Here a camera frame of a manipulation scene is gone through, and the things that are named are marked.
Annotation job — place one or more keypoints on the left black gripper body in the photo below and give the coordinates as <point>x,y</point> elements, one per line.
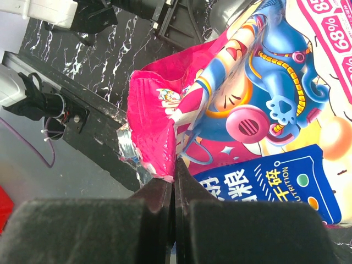
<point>173,21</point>

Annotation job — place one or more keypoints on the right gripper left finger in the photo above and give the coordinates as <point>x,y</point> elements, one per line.
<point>132,230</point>

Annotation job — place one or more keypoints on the pink pet food bag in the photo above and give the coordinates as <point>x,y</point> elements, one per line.
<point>260,113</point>

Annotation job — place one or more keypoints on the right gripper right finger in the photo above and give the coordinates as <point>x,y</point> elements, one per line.
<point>211,231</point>

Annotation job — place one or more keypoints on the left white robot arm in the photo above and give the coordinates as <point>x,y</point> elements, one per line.
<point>20,96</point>

